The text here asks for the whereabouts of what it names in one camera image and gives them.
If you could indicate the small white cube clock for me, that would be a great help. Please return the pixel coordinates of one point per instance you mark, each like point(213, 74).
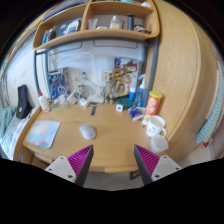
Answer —
point(119, 107)

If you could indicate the light blue bedding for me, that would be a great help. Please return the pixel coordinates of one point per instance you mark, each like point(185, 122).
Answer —
point(10, 129)

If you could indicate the white bottle red cap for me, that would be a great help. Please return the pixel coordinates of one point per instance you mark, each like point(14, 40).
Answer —
point(43, 103)

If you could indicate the light blue mouse pad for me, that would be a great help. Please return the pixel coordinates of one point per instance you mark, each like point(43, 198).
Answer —
point(43, 133)

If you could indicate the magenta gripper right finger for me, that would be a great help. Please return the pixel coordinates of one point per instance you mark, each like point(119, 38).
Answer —
point(153, 167)

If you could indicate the red yellow chips can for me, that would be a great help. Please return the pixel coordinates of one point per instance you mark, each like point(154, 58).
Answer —
point(152, 105)

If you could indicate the white mug with face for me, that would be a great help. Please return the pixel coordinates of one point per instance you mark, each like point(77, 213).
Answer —
point(156, 126)

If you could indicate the white computer mouse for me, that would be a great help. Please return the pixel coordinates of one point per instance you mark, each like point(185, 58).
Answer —
point(88, 131)

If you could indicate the blue spray bottle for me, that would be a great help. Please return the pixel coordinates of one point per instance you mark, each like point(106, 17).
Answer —
point(140, 92)

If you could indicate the wooden wall shelf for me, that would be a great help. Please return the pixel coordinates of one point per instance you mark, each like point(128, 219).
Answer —
point(95, 22)

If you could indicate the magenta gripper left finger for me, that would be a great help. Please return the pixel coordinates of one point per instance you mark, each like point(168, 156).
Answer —
point(73, 168)

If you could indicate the blue tissue packet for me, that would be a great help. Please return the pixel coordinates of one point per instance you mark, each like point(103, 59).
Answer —
point(135, 113)

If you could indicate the blue box on desk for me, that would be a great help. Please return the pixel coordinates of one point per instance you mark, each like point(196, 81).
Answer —
point(58, 82)

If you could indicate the colourful poster board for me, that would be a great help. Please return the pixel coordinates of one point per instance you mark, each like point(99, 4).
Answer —
point(126, 73)

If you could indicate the white bottle on shelf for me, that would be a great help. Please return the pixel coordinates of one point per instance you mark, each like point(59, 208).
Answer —
point(115, 23)

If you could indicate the dark cylindrical bottle on shelf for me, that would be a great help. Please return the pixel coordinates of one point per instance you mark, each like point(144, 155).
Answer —
point(130, 19)

